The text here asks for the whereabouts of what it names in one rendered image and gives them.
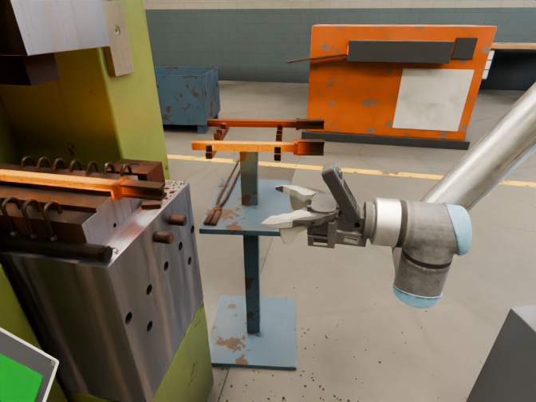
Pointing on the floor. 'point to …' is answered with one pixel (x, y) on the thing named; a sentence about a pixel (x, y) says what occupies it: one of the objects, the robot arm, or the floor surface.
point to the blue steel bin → (188, 95)
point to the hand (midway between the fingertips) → (268, 200)
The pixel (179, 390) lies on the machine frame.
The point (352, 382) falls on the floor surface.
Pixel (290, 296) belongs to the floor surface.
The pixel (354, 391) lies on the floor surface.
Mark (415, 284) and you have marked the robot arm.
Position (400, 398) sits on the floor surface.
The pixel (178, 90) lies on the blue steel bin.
